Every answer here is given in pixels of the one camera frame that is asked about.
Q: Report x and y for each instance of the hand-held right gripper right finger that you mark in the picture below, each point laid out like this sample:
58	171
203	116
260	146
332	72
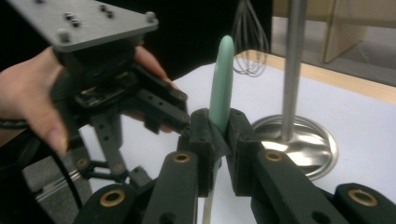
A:
246	149

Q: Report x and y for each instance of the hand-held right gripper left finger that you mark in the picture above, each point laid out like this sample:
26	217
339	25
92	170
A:
199	140

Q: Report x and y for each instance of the metal utensil stand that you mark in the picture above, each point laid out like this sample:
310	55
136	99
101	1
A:
294	62

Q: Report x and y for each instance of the white paper sheet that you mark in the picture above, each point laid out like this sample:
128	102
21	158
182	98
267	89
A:
358	130

